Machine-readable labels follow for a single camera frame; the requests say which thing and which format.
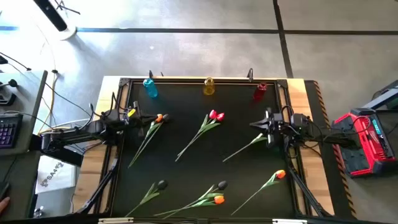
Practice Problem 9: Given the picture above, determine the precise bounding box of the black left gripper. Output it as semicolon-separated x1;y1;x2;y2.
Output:
123;101;159;138

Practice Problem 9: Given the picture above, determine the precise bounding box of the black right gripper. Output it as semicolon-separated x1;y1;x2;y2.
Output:
249;107;286;147

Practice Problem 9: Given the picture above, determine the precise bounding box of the orange artificial tulip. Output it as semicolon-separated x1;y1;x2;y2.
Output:
230;169;287;217
127;113;164;169
153;195;226;218

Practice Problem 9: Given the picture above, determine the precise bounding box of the blue glass vase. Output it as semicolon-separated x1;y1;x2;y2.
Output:
142;77;159;99

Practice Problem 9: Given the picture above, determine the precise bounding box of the red glass vase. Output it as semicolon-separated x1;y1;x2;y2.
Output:
252;82;268;101

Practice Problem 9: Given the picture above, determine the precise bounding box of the yellow glass vase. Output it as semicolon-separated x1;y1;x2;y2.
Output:
203;77;216;96

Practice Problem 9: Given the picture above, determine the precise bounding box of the black hazard-striped floor strip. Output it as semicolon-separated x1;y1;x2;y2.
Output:
304;80;358;218

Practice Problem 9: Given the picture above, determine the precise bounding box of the red and black tool case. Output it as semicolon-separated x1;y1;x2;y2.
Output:
330;107;398;179

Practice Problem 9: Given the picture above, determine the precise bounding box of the black diagonal table strut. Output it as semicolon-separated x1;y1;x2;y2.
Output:
287;167;331;218
76;157;121;215

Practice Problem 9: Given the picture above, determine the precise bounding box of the grey desk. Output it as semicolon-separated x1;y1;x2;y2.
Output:
0;70;49;156

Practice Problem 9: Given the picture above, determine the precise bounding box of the black keyboard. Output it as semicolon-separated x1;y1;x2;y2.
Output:
0;113;24;149

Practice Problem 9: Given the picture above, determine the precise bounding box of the dark desk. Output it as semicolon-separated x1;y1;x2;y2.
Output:
0;149;40;222

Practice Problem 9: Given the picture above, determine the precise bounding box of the black tower on white base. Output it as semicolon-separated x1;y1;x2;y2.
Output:
32;0;78;41

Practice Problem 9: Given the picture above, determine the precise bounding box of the person's hand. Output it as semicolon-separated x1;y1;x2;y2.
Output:
0;197;11;216

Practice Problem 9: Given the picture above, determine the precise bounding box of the black table frame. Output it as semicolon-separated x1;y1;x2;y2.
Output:
76;76;333;218

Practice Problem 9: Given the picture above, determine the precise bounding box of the yellow floor cable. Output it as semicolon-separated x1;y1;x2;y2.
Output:
37;73;60;134

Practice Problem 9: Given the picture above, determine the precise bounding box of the white table bracket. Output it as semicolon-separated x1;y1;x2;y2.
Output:
98;217;134;224
272;218;308;224

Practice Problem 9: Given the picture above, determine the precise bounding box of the grey cart frame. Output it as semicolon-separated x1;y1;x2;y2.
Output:
362;79;398;111

